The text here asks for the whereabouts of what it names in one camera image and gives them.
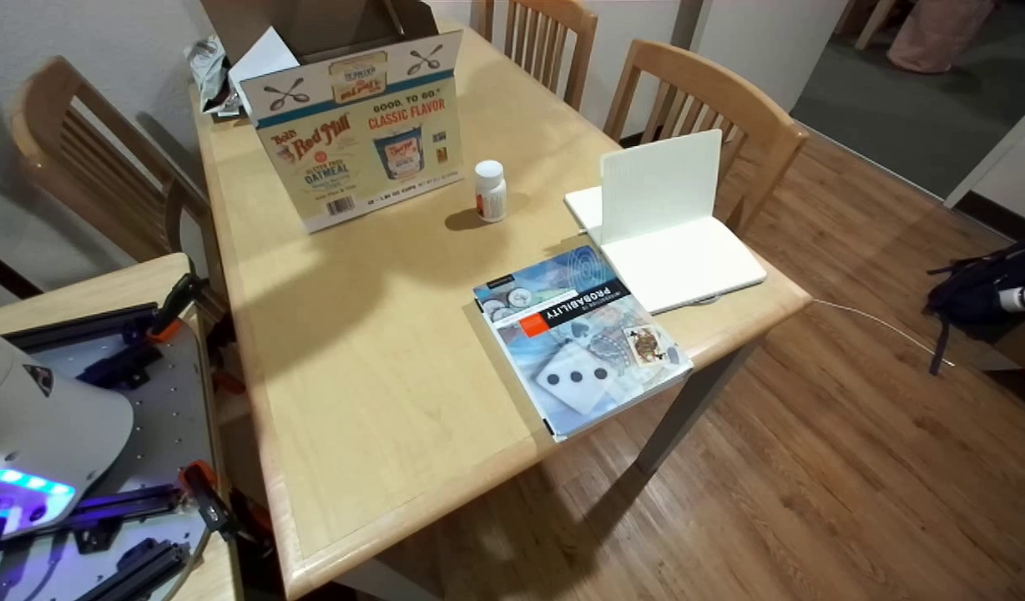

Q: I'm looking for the white pill bottle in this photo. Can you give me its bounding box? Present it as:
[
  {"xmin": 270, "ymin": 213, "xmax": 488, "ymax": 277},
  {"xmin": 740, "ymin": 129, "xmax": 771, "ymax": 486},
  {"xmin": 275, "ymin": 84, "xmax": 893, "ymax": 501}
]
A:
[{"xmin": 473, "ymin": 161, "xmax": 507, "ymax": 220}]

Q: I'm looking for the wooden chair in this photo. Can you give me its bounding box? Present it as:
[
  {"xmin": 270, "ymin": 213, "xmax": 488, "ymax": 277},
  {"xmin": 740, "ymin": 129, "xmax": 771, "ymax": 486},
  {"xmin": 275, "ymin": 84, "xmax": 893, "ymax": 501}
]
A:
[
  {"xmin": 12, "ymin": 57, "xmax": 221, "ymax": 271},
  {"xmin": 470, "ymin": 0, "xmax": 598, "ymax": 106},
  {"xmin": 605, "ymin": 40, "xmax": 809, "ymax": 232}
]

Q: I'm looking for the wooden side table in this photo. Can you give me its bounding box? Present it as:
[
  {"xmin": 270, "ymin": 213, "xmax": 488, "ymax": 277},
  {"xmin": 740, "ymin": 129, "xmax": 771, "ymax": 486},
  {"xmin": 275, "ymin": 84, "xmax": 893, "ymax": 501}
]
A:
[{"xmin": 0, "ymin": 254, "xmax": 240, "ymax": 601}]

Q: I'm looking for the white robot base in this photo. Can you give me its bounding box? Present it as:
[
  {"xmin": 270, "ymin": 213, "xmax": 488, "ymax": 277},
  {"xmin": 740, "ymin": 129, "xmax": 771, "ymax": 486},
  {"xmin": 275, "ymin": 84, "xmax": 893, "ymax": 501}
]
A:
[{"xmin": 0, "ymin": 336, "xmax": 133, "ymax": 536}]

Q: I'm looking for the black backpack on floor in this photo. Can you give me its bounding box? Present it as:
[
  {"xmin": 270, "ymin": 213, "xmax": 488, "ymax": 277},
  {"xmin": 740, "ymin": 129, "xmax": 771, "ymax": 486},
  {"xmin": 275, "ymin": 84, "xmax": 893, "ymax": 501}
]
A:
[{"xmin": 926, "ymin": 241, "xmax": 1025, "ymax": 373}]

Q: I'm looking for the open white book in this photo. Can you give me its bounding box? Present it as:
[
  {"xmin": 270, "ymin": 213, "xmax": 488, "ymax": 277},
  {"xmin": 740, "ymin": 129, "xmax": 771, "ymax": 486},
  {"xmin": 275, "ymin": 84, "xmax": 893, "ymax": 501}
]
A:
[{"xmin": 565, "ymin": 129, "xmax": 766, "ymax": 315}]

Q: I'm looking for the printed carton box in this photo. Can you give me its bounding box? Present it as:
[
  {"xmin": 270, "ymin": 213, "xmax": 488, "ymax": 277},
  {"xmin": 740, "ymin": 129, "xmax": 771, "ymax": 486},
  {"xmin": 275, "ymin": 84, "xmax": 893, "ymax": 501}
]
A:
[{"xmin": 202, "ymin": 0, "xmax": 461, "ymax": 230}]

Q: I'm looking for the pink clothed person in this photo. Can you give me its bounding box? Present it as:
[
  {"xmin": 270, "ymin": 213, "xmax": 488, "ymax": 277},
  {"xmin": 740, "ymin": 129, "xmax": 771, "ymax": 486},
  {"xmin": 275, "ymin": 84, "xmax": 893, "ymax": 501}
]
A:
[{"xmin": 885, "ymin": 0, "xmax": 998, "ymax": 72}]

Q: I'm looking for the black clamp orange handle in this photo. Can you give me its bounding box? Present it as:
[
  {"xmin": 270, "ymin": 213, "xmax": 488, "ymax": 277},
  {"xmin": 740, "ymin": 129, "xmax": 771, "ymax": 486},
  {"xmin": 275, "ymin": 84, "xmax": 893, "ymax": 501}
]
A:
[{"xmin": 0, "ymin": 271, "xmax": 206, "ymax": 357}]

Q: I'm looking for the blue dice cover book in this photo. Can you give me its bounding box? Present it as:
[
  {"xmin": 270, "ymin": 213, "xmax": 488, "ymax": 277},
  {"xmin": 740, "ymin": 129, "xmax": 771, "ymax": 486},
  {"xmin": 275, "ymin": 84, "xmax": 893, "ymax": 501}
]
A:
[{"xmin": 473, "ymin": 244, "xmax": 696, "ymax": 441}]

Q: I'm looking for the wooden chair left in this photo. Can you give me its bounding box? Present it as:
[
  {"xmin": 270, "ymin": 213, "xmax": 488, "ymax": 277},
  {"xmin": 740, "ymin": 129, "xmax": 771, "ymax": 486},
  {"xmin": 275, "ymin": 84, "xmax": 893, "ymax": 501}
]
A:
[{"xmin": 12, "ymin": 57, "xmax": 221, "ymax": 271}]

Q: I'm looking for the white floor cable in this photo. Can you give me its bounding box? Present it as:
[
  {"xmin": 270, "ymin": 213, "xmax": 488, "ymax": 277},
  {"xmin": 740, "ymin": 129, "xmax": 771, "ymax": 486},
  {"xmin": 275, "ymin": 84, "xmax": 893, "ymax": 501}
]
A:
[{"xmin": 804, "ymin": 292, "xmax": 959, "ymax": 373}]

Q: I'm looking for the wooden chair far middle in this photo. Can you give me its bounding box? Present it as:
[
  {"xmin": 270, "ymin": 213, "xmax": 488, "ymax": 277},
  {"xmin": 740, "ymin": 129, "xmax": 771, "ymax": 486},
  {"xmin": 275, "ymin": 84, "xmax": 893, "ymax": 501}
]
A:
[{"xmin": 470, "ymin": 0, "xmax": 598, "ymax": 106}]

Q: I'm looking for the wooden chair right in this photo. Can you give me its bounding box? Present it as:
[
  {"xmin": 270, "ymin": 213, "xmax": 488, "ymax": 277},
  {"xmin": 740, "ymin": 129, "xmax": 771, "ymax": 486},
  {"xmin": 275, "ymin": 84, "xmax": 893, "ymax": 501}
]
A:
[{"xmin": 605, "ymin": 40, "xmax": 809, "ymax": 232}]

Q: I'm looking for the crumpled plastic bag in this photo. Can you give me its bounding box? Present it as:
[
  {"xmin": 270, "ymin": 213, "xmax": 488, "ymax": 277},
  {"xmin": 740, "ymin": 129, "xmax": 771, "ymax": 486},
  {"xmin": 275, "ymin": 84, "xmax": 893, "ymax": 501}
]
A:
[{"xmin": 188, "ymin": 35, "xmax": 246, "ymax": 120}]

